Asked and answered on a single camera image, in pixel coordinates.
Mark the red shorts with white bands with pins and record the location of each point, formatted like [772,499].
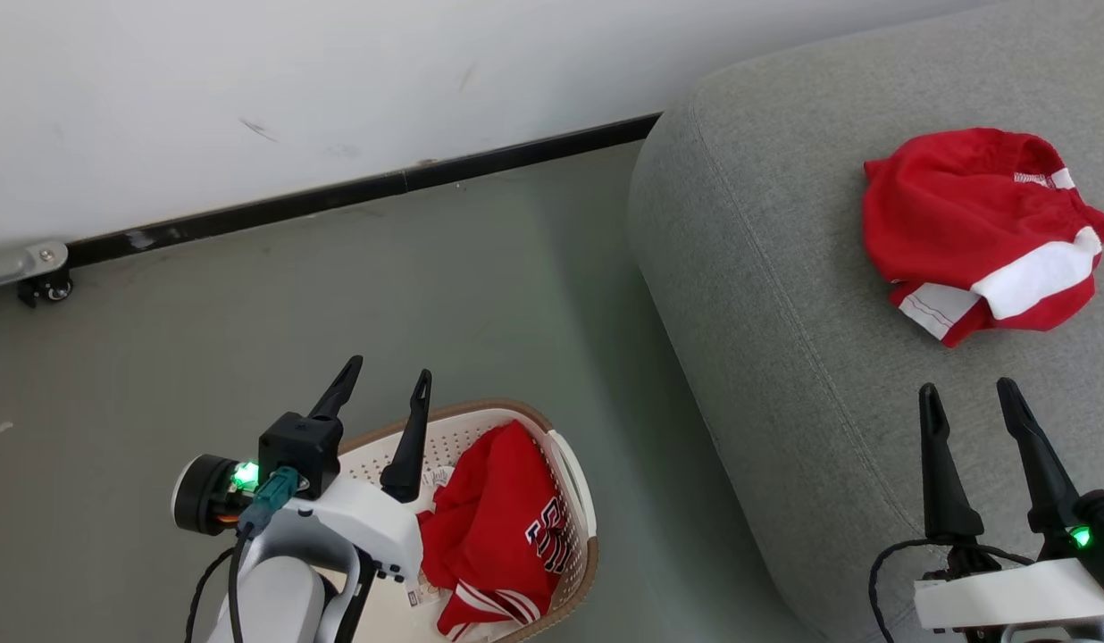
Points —
[954,214]

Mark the small black caster wheel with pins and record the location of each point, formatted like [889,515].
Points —
[50,290]

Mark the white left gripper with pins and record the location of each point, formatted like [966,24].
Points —
[373,527]

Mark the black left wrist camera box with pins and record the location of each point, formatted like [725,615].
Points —
[302,446]

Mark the red printed basketball jersey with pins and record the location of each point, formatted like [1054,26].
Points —
[494,518]

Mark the grey metal partition frame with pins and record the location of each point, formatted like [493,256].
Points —
[16,264]

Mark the white brown-rimmed laundry basket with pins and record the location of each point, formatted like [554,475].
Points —
[480,429]

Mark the grey fabric sofa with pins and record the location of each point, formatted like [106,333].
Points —
[784,313]

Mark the black wall baseboard strip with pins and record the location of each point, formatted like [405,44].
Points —
[338,192]

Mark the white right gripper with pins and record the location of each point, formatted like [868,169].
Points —
[1007,598]

